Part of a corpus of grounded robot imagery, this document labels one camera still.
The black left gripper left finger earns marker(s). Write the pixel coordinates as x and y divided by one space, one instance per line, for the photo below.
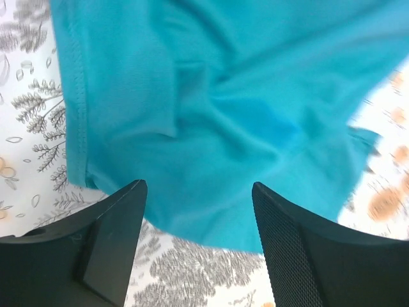
82 260

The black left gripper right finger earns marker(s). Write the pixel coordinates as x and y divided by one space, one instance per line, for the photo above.
312 261

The teal t-shirt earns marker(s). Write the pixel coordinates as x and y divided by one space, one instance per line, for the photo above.
201 99

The floral patterned table mat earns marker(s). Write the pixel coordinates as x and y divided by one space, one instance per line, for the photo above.
167 271

